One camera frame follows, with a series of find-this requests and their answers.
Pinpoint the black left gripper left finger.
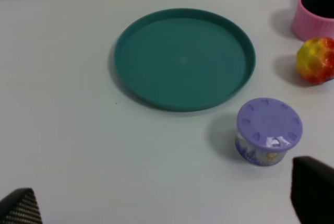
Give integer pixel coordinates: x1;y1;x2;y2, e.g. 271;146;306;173
1;188;43;223

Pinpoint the teal round plate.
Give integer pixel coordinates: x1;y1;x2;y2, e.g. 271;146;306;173
114;8;256;112

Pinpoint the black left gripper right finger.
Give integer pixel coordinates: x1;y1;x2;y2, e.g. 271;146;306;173
290;156;333;224

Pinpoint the multicolour bumpy ball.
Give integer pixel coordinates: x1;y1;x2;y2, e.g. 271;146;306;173
296;38;333;84

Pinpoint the purple lidded small jar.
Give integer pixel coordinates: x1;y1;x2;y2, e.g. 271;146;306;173
235;98;303;167

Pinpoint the pink ribbed cup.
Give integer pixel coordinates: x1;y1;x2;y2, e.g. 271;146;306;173
292;0;333;41

